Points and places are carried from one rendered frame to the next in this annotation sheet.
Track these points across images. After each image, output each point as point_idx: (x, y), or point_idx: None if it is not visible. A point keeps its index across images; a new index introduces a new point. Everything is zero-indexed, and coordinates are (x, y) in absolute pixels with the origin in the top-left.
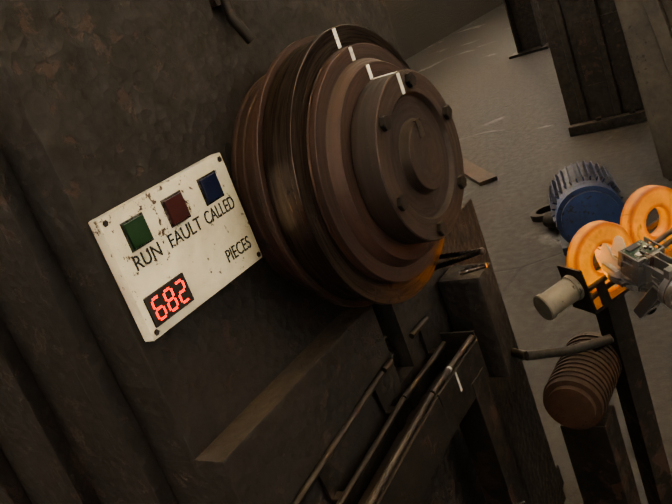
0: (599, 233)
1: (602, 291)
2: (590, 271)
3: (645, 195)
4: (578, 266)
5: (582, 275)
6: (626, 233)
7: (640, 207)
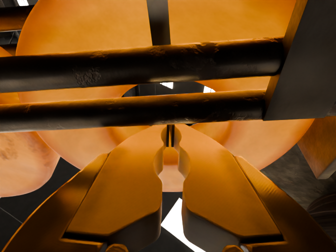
0: (166, 182)
1: (328, 69)
2: (256, 120)
3: (4, 195)
4: (283, 149)
5: (331, 168)
6: (66, 157)
7: (16, 185)
